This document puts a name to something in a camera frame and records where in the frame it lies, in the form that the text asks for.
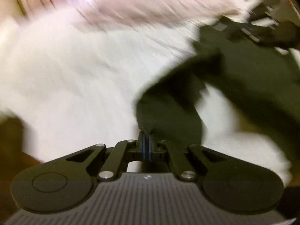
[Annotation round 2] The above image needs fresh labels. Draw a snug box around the black long-sleeve sweater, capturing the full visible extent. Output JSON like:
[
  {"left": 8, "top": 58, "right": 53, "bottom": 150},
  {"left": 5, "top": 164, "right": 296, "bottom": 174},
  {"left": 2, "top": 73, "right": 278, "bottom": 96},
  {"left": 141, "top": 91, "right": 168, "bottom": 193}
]
[{"left": 136, "top": 23, "right": 299, "bottom": 161}]

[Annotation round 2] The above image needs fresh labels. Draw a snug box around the mauve folded blanket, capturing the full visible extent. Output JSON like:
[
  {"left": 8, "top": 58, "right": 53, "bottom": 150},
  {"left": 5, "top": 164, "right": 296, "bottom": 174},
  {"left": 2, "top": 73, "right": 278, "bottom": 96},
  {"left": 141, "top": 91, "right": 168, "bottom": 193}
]
[{"left": 77, "top": 0, "right": 246, "bottom": 28}]

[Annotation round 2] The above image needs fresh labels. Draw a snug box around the white striped bedspread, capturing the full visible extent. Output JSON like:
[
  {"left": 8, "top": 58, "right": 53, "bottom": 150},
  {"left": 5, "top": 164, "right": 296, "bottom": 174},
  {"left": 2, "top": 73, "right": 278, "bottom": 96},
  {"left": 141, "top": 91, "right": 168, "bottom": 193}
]
[{"left": 0, "top": 2, "right": 300, "bottom": 185}]

